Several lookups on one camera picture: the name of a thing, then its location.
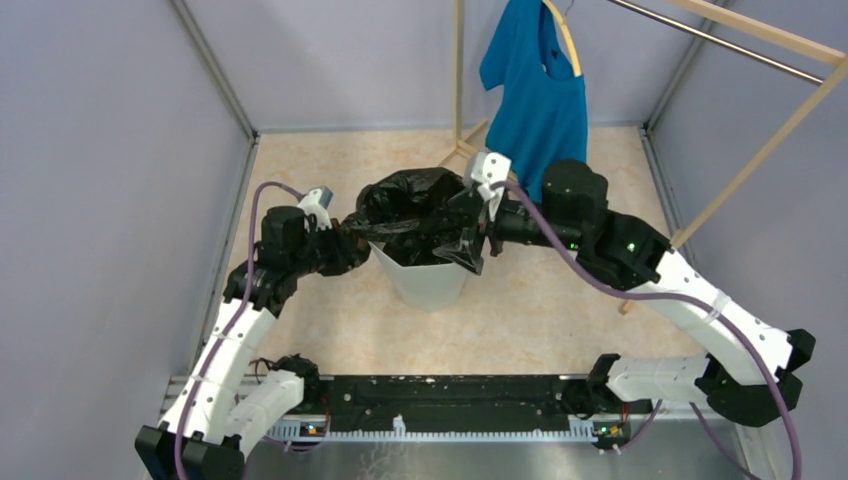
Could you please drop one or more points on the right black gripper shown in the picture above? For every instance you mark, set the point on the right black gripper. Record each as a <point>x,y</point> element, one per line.
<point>493,227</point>

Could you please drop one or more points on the black plastic trash bag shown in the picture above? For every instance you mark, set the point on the black plastic trash bag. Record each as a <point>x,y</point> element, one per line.
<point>415,214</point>

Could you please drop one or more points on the white translucent trash bin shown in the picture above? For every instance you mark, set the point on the white translucent trash bin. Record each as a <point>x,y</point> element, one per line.
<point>429,288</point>

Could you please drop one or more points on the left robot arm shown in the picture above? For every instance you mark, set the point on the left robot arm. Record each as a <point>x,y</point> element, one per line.
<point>208,432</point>

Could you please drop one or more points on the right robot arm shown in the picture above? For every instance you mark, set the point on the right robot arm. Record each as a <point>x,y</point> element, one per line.
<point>747,369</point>

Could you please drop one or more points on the blue t-shirt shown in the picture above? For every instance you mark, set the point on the blue t-shirt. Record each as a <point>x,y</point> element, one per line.
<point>543,115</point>

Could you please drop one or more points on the wooden clothes hanger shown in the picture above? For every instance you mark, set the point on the wooden clothes hanger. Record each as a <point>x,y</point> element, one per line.
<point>560,20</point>

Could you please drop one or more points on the wooden clothes rack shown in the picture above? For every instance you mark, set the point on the wooden clothes rack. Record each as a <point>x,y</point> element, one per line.
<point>779,243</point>

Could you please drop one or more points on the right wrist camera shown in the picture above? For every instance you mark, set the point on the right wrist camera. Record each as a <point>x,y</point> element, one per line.
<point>483,170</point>

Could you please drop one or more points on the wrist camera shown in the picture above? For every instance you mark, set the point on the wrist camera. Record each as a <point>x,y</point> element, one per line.
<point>316,202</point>
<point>483,170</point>

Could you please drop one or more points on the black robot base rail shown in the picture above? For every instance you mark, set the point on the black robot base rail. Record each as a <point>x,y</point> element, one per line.
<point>305,409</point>

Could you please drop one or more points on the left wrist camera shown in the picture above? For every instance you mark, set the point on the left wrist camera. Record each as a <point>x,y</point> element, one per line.
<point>316,202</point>

